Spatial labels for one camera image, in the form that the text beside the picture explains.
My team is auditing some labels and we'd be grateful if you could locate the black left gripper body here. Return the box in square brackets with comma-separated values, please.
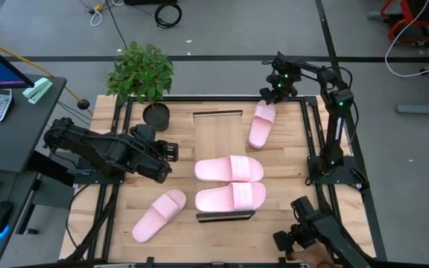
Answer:
[139, 139, 169, 165]

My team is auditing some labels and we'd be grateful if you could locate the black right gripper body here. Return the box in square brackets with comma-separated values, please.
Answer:
[268, 55, 303, 100]

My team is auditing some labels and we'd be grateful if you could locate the pink rubber slide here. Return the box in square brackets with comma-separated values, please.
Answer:
[247, 99, 277, 150]
[194, 155, 265, 183]
[131, 189, 188, 244]
[194, 182, 267, 214]

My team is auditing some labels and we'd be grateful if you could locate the wooden shelf with black legs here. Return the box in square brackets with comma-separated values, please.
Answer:
[192, 109, 256, 223]

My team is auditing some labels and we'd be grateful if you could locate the green plant in black pot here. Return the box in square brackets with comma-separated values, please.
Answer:
[105, 40, 175, 133]

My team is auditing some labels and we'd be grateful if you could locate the grey desk foot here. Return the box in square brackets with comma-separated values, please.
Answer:
[395, 57, 429, 115]

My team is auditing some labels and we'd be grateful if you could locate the mint green stapler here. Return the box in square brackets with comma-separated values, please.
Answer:
[22, 77, 54, 105]

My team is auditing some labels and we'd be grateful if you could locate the dark grey side desk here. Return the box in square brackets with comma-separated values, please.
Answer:
[0, 74, 68, 266]

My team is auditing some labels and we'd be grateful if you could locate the red and black cart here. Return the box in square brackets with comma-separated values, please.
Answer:
[380, 0, 429, 48]

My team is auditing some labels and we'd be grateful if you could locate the person's hand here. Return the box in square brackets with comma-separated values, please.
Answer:
[291, 249, 337, 268]

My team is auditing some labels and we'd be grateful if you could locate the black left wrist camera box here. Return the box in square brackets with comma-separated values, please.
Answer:
[130, 124, 159, 143]

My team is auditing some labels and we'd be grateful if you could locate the black metal rig frame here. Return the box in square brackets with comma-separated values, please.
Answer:
[60, 95, 387, 268]

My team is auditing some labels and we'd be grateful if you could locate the yellow hanging cord with ball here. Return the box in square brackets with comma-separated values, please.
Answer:
[0, 34, 93, 115]

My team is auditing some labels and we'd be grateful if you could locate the long white floor cable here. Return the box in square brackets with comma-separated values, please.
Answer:
[384, 0, 429, 78]

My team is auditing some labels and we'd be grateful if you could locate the black coiled cable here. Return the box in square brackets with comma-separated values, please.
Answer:
[153, 2, 183, 30]

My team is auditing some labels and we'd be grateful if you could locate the white looped floor cable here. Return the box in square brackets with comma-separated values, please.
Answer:
[89, 9, 104, 28]

